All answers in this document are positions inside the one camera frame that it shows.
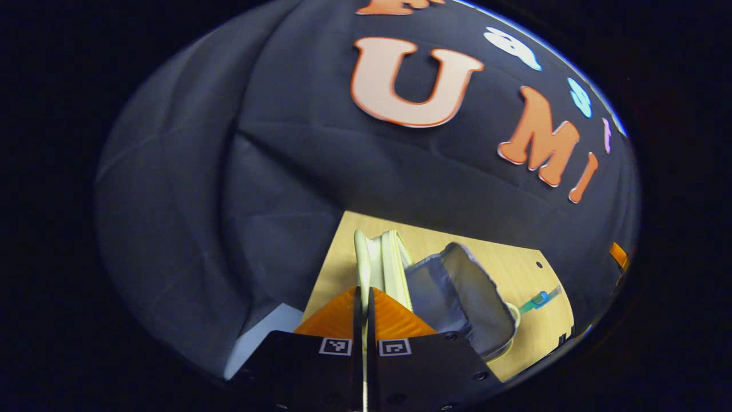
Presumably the black backdrop cloth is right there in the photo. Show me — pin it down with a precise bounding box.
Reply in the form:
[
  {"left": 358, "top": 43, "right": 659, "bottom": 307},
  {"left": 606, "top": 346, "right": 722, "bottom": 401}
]
[{"left": 94, "top": 0, "right": 641, "bottom": 378}]

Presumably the teal skin care tube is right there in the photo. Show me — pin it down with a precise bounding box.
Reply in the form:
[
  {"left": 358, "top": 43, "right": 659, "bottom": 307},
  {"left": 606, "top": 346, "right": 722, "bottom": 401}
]
[{"left": 518, "top": 285, "right": 563, "bottom": 314}]

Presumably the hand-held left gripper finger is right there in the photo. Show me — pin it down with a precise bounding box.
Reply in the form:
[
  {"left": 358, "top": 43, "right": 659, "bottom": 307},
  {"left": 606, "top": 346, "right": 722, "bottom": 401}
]
[
  {"left": 237, "top": 286, "right": 367, "bottom": 412},
  {"left": 366, "top": 287, "right": 504, "bottom": 412}
]

